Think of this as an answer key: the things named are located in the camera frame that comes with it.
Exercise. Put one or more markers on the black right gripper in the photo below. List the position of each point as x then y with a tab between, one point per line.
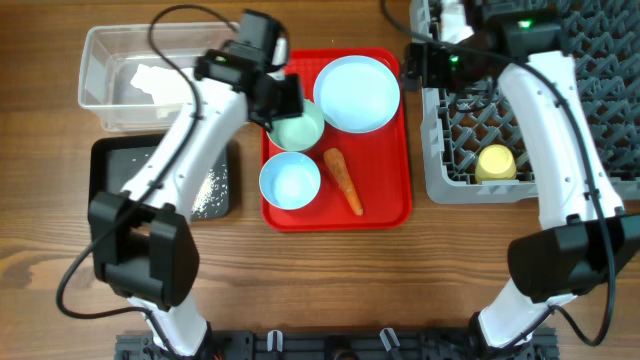
429	54

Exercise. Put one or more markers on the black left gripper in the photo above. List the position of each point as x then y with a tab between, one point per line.
294	106

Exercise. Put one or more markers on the green bowl with rice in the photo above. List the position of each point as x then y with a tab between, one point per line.
301	133

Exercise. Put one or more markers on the white tissue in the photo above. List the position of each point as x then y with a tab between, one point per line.
165	86

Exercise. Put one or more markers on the large light blue plate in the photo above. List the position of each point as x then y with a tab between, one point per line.
357	94

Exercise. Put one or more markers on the yellow plastic cup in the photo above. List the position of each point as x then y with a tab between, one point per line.
495	162

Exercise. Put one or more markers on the orange carrot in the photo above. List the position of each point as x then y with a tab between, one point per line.
335	161

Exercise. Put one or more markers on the small light blue bowl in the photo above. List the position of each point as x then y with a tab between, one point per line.
289	180

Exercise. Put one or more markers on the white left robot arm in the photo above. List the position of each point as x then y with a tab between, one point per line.
141	242

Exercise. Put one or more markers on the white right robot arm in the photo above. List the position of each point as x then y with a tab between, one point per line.
585	237

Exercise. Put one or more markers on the clear plastic waste bin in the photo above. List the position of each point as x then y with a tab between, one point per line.
110	58

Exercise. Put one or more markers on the grey dishwasher rack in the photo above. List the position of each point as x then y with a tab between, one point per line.
604	40

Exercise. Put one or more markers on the pile of white rice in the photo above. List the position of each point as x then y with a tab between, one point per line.
213	198

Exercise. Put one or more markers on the black rectangular tray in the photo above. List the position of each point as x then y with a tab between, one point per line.
116	160

